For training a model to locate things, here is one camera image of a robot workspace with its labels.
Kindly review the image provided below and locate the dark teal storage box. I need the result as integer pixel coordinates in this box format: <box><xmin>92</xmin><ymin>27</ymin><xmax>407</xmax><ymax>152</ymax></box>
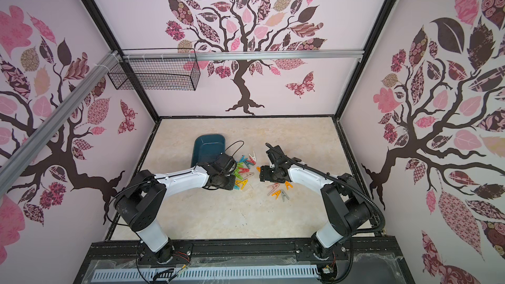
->
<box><xmin>191</xmin><ymin>134</ymin><xmax>226</xmax><ymax>167</ymax></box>

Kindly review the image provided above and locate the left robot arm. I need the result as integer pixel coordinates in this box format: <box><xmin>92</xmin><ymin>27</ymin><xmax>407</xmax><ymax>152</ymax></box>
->
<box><xmin>114</xmin><ymin>153</ymin><xmax>238</xmax><ymax>264</ymax></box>

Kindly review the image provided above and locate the yellow clothespin in pile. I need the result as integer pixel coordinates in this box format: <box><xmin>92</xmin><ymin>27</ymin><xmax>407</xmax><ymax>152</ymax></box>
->
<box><xmin>234</xmin><ymin>180</ymin><xmax>249</xmax><ymax>190</ymax></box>

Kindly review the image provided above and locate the orange clothespin right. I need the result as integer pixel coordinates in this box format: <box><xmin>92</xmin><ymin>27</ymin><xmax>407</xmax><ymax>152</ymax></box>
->
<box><xmin>285</xmin><ymin>181</ymin><xmax>293</xmax><ymax>191</ymax></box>

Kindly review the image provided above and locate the right black corrugated cable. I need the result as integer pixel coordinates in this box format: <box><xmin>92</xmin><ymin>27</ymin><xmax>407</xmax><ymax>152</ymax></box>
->
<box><xmin>265</xmin><ymin>142</ymin><xmax>386</xmax><ymax>234</ymax></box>

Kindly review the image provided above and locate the orange clothespin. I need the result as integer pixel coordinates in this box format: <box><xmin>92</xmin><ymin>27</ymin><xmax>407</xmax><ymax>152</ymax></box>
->
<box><xmin>285</xmin><ymin>181</ymin><xmax>293</xmax><ymax>191</ymax></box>
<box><xmin>271</xmin><ymin>190</ymin><xmax>281</xmax><ymax>199</ymax></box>

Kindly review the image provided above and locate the aluminium rail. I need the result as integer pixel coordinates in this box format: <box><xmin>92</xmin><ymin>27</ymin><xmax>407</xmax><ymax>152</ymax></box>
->
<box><xmin>122</xmin><ymin>49</ymin><xmax>364</xmax><ymax>61</ymax></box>
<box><xmin>1</xmin><ymin>51</ymin><xmax>121</xmax><ymax>195</ymax></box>

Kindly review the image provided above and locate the orange clothespin lower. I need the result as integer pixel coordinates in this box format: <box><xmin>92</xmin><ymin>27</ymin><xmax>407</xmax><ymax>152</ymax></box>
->
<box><xmin>271</xmin><ymin>190</ymin><xmax>281</xmax><ymax>199</ymax></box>

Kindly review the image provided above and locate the black wire basket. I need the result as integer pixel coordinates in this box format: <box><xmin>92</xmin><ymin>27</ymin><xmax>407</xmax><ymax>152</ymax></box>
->
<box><xmin>108</xmin><ymin>47</ymin><xmax>201</xmax><ymax>91</ymax></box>

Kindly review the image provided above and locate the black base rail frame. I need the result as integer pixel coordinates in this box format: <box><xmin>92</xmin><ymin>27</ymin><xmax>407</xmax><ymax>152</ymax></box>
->
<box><xmin>74</xmin><ymin>237</ymin><xmax>414</xmax><ymax>283</ymax></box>

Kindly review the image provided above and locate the left aluminium rail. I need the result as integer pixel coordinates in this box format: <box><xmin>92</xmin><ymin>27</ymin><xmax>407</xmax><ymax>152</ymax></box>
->
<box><xmin>1</xmin><ymin>51</ymin><xmax>121</xmax><ymax>195</ymax></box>

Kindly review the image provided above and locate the white slotted cable duct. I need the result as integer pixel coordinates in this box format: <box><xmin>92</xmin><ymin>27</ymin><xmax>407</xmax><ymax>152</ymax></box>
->
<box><xmin>89</xmin><ymin>265</ymin><xmax>318</xmax><ymax>283</ymax></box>

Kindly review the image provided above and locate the back aluminium rail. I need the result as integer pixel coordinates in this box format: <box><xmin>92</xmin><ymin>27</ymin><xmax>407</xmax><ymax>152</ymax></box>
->
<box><xmin>122</xmin><ymin>49</ymin><xmax>364</xmax><ymax>61</ymax></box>

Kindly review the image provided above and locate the white clothespin top pile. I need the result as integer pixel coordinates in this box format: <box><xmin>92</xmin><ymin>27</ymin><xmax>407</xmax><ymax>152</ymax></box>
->
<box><xmin>249</xmin><ymin>152</ymin><xmax>257</xmax><ymax>164</ymax></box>

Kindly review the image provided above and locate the green clothespin in pile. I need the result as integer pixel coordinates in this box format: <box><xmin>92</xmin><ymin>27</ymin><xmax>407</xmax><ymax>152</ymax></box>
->
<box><xmin>234</xmin><ymin>170</ymin><xmax>243</xmax><ymax>180</ymax></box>

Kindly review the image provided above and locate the beige clothespin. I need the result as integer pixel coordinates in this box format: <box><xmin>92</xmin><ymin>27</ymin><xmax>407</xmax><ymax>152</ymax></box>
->
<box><xmin>267</xmin><ymin>183</ymin><xmax>280</xmax><ymax>196</ymax></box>

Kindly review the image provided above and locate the grey clothespin lower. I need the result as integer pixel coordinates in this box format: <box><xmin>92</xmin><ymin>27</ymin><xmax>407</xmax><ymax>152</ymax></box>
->
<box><xmin>281</xmin><ymin>190</ymin><xmax>290</xmax><ymax>202</ymax></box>

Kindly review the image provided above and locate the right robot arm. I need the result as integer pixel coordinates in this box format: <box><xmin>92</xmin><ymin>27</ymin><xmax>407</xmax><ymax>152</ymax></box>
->
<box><xmin>260</xmin><ymin>143</ymin><xmax>385</xmax><ymax>260</ymax></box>

